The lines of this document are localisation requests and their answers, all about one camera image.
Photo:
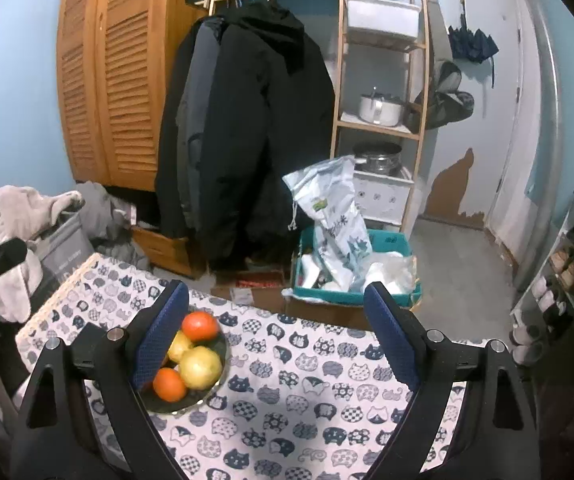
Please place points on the grey clothes pile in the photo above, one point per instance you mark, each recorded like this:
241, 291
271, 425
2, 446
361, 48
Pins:
29, 215

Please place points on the brown cardboard box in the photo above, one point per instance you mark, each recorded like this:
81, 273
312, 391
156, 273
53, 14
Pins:
260, 289

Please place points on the steel pot on shelf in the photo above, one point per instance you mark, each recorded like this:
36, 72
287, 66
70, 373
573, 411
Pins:
378, 157

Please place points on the green apple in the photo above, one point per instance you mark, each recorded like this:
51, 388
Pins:
179, 345

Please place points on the white rice bag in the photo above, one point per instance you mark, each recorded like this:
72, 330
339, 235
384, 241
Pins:
325, 192

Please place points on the wooden drawer box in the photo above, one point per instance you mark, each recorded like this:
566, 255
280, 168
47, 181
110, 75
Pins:
179, 255

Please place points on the wooden shelf rack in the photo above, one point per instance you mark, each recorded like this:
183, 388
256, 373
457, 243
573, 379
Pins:
384, 44

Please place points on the teal cardboard box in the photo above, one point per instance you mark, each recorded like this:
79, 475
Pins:
312, 281

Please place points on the clear plastic bag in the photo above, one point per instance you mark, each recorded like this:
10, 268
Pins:
396, 272

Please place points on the metal shoe rack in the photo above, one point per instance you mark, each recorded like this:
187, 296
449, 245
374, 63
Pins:
546, 308

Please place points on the dark folded umbrella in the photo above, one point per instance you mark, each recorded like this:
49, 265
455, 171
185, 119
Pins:
476, 47

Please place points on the white pot on shelf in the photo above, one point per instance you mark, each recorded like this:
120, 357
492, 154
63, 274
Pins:
381, 109

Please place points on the grey tote bag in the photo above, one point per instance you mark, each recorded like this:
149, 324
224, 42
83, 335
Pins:
61, 252

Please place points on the large yellow pear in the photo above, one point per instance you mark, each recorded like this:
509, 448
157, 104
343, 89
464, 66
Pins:
200, 368

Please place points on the white patterned storage box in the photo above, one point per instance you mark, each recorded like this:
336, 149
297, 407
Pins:
382, 198

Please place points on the wooden louvered wardrobe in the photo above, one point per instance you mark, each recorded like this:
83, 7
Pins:
114, 62

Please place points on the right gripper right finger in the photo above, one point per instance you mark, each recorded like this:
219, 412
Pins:
495, 436

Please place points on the black hanging coat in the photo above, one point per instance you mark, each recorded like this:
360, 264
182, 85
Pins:
249, 101

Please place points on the cat pattern tablecloth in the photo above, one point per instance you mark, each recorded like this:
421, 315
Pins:
298, 399

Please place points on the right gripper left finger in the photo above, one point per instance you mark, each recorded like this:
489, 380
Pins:
56, 435

